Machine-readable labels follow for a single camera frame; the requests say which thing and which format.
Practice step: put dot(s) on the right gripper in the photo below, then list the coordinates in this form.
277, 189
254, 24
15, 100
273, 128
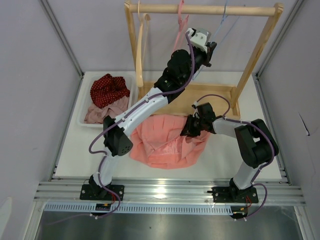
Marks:
188, 130

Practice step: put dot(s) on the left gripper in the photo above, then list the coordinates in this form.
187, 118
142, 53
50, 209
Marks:
207, 56

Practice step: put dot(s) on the light blue wire hanger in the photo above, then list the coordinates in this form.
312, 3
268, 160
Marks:
223, 19

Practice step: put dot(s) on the salmon pink skirt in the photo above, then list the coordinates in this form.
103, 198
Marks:
157, 143

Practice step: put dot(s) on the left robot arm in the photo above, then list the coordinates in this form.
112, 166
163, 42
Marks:
116, 131

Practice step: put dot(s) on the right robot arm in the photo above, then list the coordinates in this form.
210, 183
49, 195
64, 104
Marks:
255, 142

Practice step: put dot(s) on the pink plastic hanger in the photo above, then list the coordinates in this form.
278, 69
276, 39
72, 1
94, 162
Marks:
182, 26

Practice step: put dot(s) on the beige wooden hanger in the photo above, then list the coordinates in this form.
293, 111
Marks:
144, 25

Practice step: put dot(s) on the wooden clothes rack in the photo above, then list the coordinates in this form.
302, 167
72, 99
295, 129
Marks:
231, 92

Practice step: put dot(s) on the white plastic bin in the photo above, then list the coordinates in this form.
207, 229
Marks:
87, 101

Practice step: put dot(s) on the red polka dot cloth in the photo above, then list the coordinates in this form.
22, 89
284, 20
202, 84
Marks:
108, 89

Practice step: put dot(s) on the dusty pink cloth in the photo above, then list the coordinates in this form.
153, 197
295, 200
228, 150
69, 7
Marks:
96, 115

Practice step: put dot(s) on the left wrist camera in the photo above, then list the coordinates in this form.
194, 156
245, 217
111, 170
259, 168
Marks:
199, 38

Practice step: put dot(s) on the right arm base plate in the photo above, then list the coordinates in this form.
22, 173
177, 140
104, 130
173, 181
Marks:
223, 194

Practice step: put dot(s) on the white slotted cable duct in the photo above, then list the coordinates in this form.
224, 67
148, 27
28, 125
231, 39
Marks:
126, 208

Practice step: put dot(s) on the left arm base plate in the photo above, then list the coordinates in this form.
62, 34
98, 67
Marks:
92, 193

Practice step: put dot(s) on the aluminium mounting rail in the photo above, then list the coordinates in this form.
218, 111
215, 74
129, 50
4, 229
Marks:
169, 191

